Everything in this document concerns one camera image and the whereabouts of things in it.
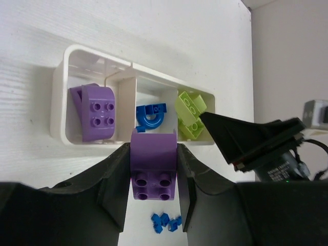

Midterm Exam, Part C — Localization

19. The blue lego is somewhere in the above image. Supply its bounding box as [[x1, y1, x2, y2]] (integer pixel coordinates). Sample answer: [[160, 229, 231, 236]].
[[136, 103, 167, 133]]

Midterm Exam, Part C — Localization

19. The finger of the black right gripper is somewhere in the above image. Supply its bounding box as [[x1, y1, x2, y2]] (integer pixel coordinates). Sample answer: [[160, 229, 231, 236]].
[[200, 112, 305, 172]]

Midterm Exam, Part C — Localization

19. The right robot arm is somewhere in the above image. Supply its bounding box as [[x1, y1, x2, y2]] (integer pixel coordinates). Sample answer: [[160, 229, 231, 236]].
[[200, 112, 327, 182]]

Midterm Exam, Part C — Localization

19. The white divided sorting tray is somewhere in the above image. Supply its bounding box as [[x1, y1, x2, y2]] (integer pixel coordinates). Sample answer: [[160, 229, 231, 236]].
[[50, 45, 216, 149]]

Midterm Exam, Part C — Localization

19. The purple butterfly lego brick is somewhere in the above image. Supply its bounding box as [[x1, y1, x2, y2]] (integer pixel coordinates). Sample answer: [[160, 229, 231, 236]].
[[130, 129, 177, 201]]

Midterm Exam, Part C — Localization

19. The blue lego brick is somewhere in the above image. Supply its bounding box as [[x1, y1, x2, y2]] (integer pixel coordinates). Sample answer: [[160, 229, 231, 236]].
[[168, 216, 182, 232], [151, 213, 170, 234]]

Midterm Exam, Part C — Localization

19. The purple rounded lego brick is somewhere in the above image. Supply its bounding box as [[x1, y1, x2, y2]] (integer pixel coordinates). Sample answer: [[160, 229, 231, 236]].
[[69, 83, 115, 142]]

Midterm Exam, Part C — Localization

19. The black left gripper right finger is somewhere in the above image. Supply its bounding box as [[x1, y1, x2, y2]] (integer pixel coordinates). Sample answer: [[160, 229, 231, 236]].
[[177, 144, 327, 245]]

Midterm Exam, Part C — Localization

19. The green square lego brick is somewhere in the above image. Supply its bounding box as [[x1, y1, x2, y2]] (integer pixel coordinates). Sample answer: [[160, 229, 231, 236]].
[[178, 119, 205, 140]]

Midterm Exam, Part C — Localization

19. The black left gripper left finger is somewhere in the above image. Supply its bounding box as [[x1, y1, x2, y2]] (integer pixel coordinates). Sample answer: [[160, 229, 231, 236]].
[[1, 143, 131, 245]]

